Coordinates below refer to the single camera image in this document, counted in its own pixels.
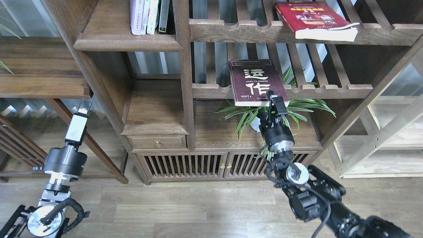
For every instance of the dark green upright book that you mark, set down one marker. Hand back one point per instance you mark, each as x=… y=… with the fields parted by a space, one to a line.
x=163 y=20

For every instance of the white lavender book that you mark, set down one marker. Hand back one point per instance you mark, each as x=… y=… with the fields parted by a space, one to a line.
x=136 y=12

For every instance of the light wooden rack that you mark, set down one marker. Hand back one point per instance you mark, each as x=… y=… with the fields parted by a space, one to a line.
x=392 y=145

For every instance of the dark wooden side table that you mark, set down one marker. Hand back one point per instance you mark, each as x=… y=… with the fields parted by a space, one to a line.
x=41 y=68

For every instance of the dark wooden bookshelf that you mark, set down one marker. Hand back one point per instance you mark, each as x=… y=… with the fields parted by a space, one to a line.
x=169 y=84

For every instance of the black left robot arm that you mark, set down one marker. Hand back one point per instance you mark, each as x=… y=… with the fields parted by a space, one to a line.
x=57 y=212

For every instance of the small wooden drawer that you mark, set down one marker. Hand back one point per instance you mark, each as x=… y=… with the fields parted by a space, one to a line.
x=158 y=141

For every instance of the green spider plant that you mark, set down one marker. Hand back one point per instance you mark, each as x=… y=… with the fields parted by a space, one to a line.
x=293 y=109

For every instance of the left slatted cabinet door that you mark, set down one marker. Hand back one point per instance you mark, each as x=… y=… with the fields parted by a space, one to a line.
x=183 y=167

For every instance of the dark maroon book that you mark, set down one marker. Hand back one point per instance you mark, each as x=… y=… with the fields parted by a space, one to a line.
x=251 y=79

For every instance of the dark slatted wooden bench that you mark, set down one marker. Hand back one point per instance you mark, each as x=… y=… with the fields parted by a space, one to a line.
x=19 y=146

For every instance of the slatted cabinet door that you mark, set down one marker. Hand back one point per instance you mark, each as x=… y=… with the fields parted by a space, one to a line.
x=244 y=166
x=183 y=167

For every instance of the right slatted cabinet door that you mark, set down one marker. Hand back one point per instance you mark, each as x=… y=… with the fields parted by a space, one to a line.
x=244 y=166

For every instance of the white plant pot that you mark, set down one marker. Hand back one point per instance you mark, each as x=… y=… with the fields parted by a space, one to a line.
x=255 y=124

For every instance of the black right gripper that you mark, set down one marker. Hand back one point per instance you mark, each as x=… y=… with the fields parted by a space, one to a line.
x=277 y=136

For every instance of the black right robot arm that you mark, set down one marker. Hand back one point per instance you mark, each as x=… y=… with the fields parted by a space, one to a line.
x=312 y=193

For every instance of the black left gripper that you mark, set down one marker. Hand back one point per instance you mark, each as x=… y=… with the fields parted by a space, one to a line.
x=67 y=160

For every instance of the white book middle upright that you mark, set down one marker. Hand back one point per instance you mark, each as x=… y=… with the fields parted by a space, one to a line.
x=152 y=17

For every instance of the red book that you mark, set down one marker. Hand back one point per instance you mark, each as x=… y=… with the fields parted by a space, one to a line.
x=316 y=20

